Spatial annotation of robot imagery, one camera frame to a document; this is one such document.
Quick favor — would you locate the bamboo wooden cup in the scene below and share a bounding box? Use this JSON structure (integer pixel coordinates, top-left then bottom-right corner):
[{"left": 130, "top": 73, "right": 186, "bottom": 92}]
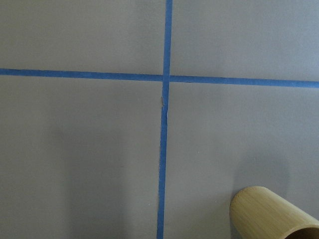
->
[{"left": 229, "top": 186, "right": 319, "bottom": 239}]

